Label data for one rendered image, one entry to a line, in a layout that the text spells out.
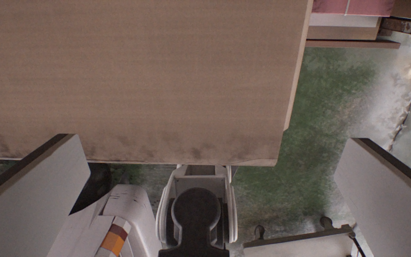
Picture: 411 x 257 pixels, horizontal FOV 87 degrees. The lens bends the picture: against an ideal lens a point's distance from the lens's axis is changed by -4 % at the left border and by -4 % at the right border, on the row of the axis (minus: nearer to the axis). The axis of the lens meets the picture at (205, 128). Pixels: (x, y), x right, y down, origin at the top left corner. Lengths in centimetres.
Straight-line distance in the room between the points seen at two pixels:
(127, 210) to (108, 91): 113
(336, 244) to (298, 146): 93
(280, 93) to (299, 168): 160
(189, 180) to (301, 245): 162
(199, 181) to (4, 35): 51
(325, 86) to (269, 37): 134
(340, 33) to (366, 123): 67
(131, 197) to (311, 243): 144
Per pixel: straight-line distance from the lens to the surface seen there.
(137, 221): 132
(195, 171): 78
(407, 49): 168
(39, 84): 23
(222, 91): 18
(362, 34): 140
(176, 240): 52
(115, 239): 123
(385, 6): 98
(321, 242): 216
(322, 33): 131
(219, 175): 62
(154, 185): 184
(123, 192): 138
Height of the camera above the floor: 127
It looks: 60 degrees down
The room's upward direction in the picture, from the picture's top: 177 degrees counter-clockwise
